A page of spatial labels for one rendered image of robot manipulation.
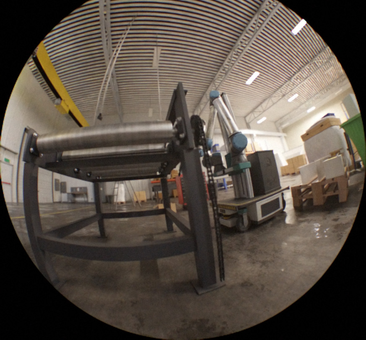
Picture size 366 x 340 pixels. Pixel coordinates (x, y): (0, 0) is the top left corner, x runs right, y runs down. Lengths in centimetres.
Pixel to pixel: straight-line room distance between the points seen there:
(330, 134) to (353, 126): 122
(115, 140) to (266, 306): 98
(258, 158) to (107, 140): 148
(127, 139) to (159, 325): 83
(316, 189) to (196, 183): 157
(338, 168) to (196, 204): 163
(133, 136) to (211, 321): 87
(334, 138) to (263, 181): 225
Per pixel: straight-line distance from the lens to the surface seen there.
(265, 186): 162
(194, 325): 65
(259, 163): 161
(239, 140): 123
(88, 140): 66
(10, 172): 1012
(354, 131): 229
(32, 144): 93
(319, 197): 189
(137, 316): 73
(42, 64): 789
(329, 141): 340
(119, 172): 149
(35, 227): 91
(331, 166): 182
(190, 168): 58
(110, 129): 63
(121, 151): 89
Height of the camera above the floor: 57
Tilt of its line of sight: 14 degrees up
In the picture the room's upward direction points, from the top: 8 degrees counter-clockwise
